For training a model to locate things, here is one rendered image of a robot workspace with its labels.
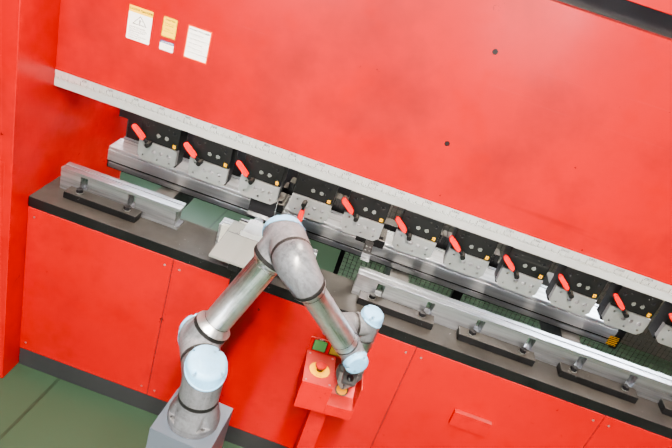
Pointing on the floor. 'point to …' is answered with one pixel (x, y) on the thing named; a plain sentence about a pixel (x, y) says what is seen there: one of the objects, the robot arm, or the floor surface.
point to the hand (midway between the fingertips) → (342, 388)
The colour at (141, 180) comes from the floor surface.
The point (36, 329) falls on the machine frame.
